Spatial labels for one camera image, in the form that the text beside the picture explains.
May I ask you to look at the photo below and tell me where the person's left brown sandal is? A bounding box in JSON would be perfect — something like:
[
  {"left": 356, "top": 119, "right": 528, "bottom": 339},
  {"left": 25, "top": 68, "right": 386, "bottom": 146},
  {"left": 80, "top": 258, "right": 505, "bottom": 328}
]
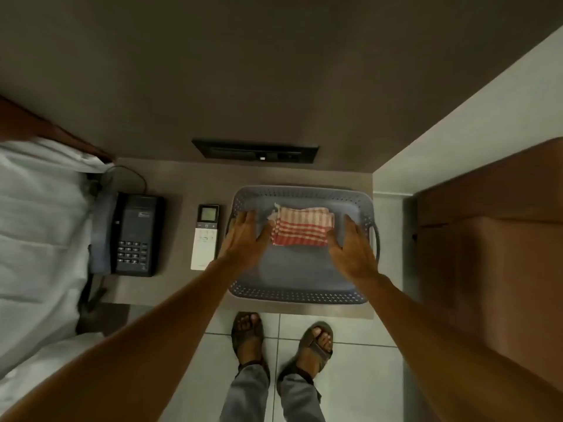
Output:
[{"left": 231, "top": 311, "right": 271, "bottom": 379}]

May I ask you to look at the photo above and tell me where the white remote control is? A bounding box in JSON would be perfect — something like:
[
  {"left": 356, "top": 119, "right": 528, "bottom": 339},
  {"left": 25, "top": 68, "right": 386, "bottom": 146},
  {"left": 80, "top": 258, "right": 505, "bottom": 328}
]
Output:
[{"left": 189, "top": 204, "right": 221, "bottom": 272}]

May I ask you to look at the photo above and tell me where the red white checkered cloth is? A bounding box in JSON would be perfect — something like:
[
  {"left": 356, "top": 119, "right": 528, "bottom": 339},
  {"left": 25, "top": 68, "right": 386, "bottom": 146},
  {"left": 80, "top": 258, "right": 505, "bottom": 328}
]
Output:
[{"left": 268, "top": 203, "right": 335, "bottom": 247}]

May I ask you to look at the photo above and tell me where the black wall socket panel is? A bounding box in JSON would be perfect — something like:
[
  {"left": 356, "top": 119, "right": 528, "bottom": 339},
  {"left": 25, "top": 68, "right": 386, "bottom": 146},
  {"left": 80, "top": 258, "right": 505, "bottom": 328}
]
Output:
[{"left": 191, "top": 138, "right": 320, "bottom": 165}]

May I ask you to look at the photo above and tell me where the person's left hand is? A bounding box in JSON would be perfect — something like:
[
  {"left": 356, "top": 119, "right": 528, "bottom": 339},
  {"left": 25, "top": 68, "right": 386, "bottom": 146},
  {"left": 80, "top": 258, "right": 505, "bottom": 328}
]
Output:
[{"left": 218, "top": 209, "right": 274, "bottom": 277}]

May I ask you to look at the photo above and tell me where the person's right hand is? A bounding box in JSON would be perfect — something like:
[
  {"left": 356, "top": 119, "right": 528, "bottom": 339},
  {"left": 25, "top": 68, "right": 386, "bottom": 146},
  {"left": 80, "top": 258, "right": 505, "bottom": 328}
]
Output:
[{"left": 327, "top": 215, "right": 381, "bottom": 285}]

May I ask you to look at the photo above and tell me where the white bed sheet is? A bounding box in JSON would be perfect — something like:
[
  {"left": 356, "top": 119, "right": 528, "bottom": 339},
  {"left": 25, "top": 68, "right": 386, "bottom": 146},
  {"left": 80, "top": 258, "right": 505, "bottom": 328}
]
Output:
[{"left": 0, "top": 137, "right": 116, "bottom": 403}]

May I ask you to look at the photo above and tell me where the grey perforated plastic basket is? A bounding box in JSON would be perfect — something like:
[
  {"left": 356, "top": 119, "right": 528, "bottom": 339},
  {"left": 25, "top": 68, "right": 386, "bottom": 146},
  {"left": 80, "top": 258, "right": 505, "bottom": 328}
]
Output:
[{"left": 226, "top": 185, "right": 380, "bottom": 305}]

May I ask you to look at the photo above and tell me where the brown wooden headboard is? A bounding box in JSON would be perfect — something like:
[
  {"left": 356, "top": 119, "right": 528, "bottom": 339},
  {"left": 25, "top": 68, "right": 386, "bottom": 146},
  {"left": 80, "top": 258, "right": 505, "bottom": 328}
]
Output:
[{"left": 0, "top": 95, "right": 116, "bottom": 164}]

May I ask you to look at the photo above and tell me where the brown leather sofa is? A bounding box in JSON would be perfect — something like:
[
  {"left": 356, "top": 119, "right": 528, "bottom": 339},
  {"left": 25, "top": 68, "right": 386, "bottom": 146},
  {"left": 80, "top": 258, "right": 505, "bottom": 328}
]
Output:
[{"left": 415, "top": 138, "right": 563, "bottom": 392}]

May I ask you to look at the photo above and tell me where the person's right forearm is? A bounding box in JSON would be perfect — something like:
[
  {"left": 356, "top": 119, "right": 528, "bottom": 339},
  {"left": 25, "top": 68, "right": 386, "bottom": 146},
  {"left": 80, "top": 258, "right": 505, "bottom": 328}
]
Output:
[{"left": 351, "top": 273, "right": 563, "bottom": 422}]

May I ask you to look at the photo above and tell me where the person's brown sandal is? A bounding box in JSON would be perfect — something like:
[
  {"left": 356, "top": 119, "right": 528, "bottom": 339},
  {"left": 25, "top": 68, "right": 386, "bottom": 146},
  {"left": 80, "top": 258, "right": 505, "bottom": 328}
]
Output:
[
  {"left": 277, "top": 321, "right": 334, "bottom": 385},
  {"left": 231, "top": 311, "right": 271, "bottom": 379}
]

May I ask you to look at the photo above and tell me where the black desk telephone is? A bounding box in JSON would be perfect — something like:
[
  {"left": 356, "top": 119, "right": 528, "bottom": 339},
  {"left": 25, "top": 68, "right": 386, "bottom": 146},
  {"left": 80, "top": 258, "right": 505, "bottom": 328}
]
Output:
[{"left": 89, "top": 190, "right": 167, "bottom": 278}]

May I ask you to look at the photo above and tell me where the person's right brown sandal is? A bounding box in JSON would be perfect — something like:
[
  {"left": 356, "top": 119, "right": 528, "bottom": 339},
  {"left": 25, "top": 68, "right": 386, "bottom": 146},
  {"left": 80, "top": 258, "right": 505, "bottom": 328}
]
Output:
[{"left": 277, "top": 321, "right": 334, "bottom": 385}]

